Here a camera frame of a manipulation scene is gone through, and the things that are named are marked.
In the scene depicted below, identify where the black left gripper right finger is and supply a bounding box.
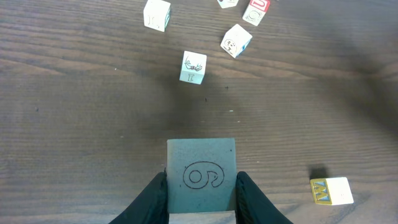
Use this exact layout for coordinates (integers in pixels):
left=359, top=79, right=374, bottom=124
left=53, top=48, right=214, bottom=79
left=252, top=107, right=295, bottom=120
left=235, top=171, right=292, bottom=224

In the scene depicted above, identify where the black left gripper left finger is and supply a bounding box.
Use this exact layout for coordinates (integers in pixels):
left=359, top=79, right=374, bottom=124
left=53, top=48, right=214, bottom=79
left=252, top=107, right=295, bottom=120
left=109, top=171, right=169, bottom=224

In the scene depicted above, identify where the wooden block yellow S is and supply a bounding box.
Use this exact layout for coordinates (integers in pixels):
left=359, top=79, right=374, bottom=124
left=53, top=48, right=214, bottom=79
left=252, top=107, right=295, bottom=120
left=166, top=138, right=237, bottom=223

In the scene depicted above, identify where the wooden block letter I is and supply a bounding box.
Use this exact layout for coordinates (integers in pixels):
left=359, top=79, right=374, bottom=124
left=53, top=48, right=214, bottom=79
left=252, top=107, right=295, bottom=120
left=179, top=51, right=207, bottom=85

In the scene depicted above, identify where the wooden block red U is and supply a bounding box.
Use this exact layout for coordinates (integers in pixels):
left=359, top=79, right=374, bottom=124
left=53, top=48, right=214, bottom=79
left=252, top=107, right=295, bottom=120
left=242, top=0, right=271, bottom=26

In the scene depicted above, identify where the wooden block yellow W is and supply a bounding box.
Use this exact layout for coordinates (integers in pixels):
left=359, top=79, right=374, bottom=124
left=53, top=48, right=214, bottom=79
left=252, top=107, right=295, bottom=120
left=310, top=177, right=354, bottom=205

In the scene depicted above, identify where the wooden block letter L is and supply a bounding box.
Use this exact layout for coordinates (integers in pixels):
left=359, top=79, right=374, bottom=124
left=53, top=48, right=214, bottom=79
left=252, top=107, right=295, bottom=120
left=143, top=0, right=171, bottom=32

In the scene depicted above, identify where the wooden block green top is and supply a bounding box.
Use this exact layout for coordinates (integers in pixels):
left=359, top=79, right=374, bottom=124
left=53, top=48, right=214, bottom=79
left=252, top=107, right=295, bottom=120
left=217, top=0, right=239, bottom=9

